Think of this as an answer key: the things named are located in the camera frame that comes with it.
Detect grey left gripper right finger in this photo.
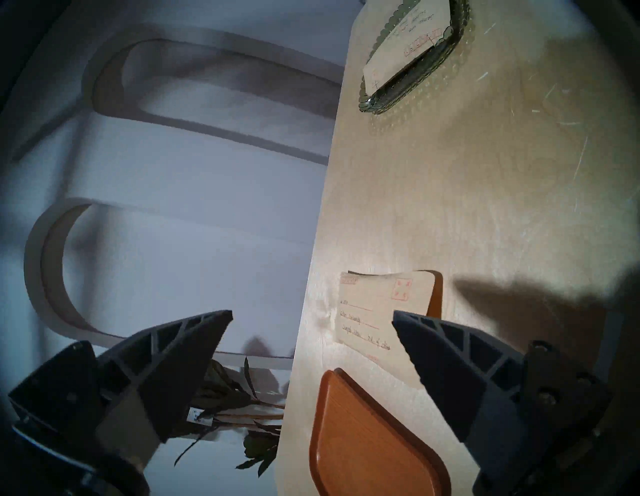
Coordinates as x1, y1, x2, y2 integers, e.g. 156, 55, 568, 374
392, 310, 614, 496

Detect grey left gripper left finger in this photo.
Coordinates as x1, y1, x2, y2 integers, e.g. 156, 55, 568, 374
9, 310, 234, 467

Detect kraft envelope with red stamp box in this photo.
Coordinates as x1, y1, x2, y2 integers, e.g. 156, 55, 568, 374
334, 270, 444, 390

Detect kraft envelope with handwritten address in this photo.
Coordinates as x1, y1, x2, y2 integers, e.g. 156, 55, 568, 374
362, 0, 453, 97

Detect orange wooden tray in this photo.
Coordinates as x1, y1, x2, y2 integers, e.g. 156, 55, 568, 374
309, 368, 454, 496

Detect green glass tray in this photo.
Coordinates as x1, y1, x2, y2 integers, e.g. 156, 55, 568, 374
358, 0, 471, 116

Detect tall dark green plant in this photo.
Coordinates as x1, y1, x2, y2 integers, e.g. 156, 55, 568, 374
174, 357, 287, 479

